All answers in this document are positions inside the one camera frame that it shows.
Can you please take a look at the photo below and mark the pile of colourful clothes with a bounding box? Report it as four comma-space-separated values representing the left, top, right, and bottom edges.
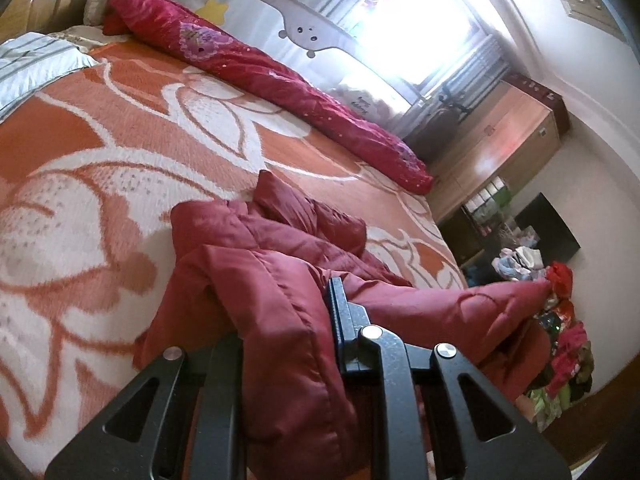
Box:
491, 246, 594, 431

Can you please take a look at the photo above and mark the grey striped curtain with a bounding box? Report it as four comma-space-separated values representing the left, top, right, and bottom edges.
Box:
219, 0, 511, 131

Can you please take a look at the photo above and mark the black office chair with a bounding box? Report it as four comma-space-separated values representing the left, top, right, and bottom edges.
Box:
405, 84, 471, 164

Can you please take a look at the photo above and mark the dark red puffer jacket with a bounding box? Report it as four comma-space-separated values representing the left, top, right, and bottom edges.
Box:
134, 171, 551, 479

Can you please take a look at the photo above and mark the orange white floral blanket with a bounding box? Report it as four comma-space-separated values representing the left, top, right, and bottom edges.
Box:
1, 41, 462, 474

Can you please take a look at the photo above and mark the brown wooden wardrobe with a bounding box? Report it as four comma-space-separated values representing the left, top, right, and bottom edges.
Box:
427, 73, 570, 222

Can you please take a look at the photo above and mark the grey bed guard rail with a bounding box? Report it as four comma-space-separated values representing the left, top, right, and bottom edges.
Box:
34, 0, 417, 126

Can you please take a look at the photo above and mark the black square stool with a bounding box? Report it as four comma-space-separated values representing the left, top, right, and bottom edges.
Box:
515, 193, 580, 266

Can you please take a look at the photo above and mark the red floral rolled quilt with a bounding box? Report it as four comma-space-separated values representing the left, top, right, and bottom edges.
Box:
104, 0, 434, 195

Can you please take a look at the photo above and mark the white striped pillow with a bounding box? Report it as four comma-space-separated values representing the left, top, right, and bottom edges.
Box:
0, 32, 98, 122

